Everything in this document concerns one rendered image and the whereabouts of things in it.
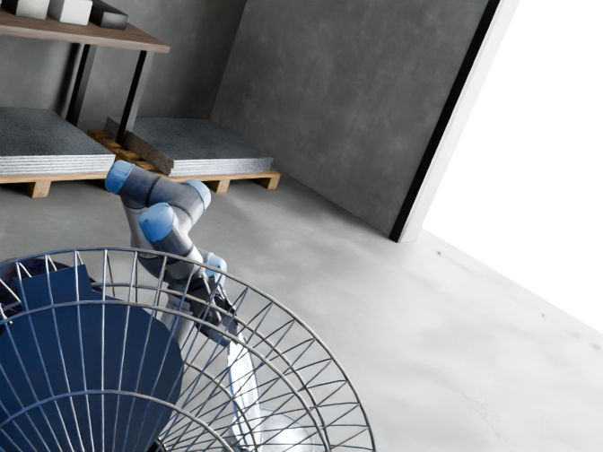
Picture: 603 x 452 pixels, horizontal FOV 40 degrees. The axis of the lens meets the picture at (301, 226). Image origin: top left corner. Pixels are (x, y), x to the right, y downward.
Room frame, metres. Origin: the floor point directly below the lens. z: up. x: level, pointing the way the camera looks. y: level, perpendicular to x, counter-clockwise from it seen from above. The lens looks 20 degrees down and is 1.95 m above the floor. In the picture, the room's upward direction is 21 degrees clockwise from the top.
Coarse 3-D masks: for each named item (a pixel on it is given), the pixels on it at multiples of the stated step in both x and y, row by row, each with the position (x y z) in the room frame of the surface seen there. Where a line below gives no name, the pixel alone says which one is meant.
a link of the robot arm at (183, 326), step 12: (204, 252) 1.95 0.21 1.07; (216, 264) 1.92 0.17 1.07; (168, 276) 1.90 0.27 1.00; (216, 276) 1.90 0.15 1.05; (168, 288) 1.90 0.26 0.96; (180, 288) 1.88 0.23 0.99; (168, 300) 1.91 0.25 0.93; (192, 312) 1.89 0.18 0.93; (168, 324) 1.86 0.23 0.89; (180, 324) 1.87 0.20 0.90; (192, 324) 1.89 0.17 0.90; (180, 336) 1.86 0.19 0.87; (180, 348) 1.87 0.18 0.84
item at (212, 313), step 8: (200, 280) 1.58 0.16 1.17; (192, 288) 1.57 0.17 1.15; (200, 288) 1.57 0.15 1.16; (208, 288) 1.58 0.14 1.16; (200, 296) 1.56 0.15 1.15; (192, 304) 1.54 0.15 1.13; (200, 304) 1.54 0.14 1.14; (208, 312) 1.52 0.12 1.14; (216, 312) 1.53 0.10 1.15; (208, 320) 1.51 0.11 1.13; (216, 320) 1.51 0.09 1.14; (200, 328) 1.50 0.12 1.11; (208, 328) 1.51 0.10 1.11
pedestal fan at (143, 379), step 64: (64, 320) 0.74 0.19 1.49; (128, 320) 0.77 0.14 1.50; (192, 320) 0.74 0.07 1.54; (0, 384) 0.70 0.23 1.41; (64, 384) 0.73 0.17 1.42; (128, 384) 0.77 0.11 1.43; (320, 384) 0.80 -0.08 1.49; (0, 448) 0.68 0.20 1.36; (64, 448) 0.72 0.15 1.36; (128, 448) 0.76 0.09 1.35; (256, 448) 0.72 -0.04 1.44
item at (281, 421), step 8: (264, 408) 2.52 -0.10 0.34; (272, 416) 2.50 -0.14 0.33; (280, 416) 2.52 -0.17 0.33; (288, 416) 2.53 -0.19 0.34; (264, 424) 2.43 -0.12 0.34; (272, 424) 2.44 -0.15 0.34; (280, 424) 2.47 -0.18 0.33; (288, 424) 2.49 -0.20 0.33; (296, 424) 2.51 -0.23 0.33; (264, 432) 2.38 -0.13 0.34; (272, 432) 2.40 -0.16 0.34; (288, 432) 2.44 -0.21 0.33; (296, 432) 2.46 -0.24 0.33; (304, 432) 2.48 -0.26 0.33; (240, 440) 2.30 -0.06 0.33; (264, 440) 2.34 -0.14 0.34; (272, 440) 2.35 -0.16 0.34; (280, 440) 2.37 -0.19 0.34; (288, 440) 2.39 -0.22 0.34; (296, 440) 2.41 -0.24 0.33; (304, 440) 2.43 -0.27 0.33; (312, 440) 2.44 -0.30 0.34; (264, 448) 2.30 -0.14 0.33; (272, 448) 2.32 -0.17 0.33; (280, 448) 2.34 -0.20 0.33; (296, 448) 2.37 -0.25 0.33; (304, 448) 2.39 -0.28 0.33; (312, 448) 2.40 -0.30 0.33
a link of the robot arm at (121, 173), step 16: (112, 176) 1.65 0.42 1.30; (128, 176) 1.65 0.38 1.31; (144, 176) 1.66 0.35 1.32; (160, 176) 1.68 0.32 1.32; (112, 192) 1.66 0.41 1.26; (128, 192) 1.65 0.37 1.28; (144, 192) 1.64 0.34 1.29; (128, 208) 1.70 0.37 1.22; (144, 208) 1.70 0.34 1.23; (144, 240) 1.82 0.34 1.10; (144, 256) 1.87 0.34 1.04; (160, 272) 1.90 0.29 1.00
